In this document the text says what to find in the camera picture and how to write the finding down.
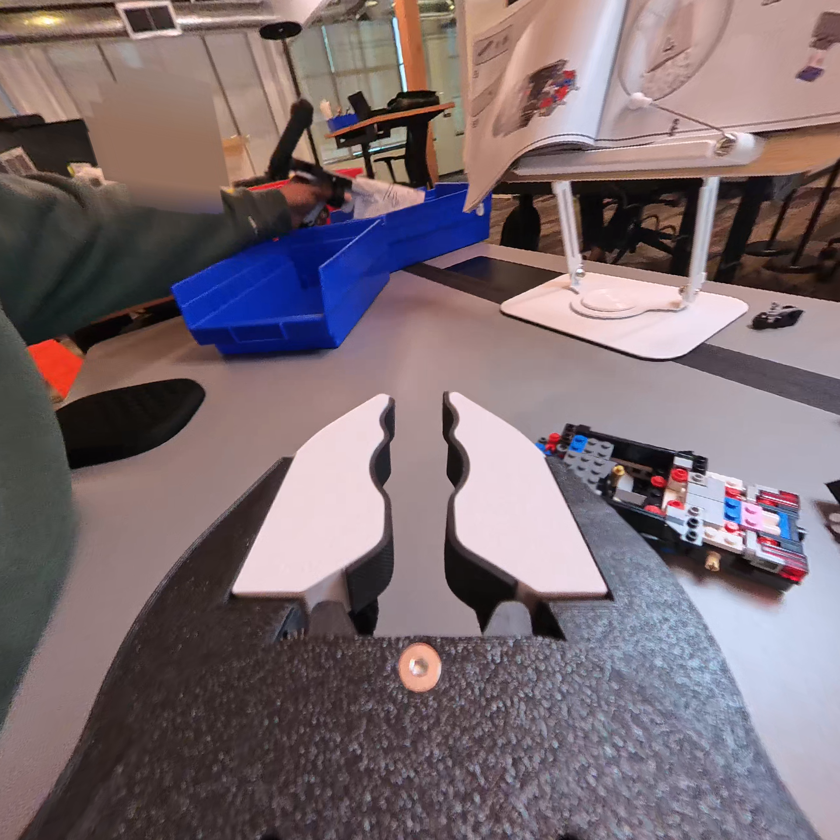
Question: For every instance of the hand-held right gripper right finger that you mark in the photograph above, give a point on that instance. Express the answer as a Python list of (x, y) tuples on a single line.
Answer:
[(518, 525)]

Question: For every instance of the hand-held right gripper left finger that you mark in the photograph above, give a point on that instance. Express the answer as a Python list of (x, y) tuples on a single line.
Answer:
[(315, 518)]

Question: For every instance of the printed white paper bag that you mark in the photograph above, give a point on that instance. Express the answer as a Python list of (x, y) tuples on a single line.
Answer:
[(387, 195)]

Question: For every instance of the lego car model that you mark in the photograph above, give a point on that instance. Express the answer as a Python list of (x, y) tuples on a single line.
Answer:
[(689, 499)]

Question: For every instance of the blue plastic bin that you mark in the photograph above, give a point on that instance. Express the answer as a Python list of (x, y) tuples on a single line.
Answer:
[(262, 308), (433, 223)]

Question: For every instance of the lego instruction booklet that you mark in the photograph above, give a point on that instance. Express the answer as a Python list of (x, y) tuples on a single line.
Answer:
[(656, 65)]

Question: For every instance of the black stickered lego panel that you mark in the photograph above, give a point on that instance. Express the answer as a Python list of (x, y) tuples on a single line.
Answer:
[(830, 492)]

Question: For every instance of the black round-top pole stand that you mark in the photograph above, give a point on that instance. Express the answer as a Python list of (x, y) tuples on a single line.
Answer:
[(289, 65)]

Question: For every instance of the black standing desk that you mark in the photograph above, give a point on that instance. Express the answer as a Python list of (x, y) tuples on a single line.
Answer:
[(394, 118)]

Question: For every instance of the white booklet stand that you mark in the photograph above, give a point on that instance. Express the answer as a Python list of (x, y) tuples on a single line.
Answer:
[(623, 315)]

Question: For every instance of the black monitor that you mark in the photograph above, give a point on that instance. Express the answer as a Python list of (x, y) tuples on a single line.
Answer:
[(46, 144)]

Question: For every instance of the orange safety vest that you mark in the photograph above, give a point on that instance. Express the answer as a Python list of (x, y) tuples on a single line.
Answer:
[(56, 367)]

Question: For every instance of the wooden table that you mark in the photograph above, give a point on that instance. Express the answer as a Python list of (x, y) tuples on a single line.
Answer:
[(800, 157)]

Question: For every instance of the wooden post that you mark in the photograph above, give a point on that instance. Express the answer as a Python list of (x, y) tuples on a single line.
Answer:
[(413, 52)]

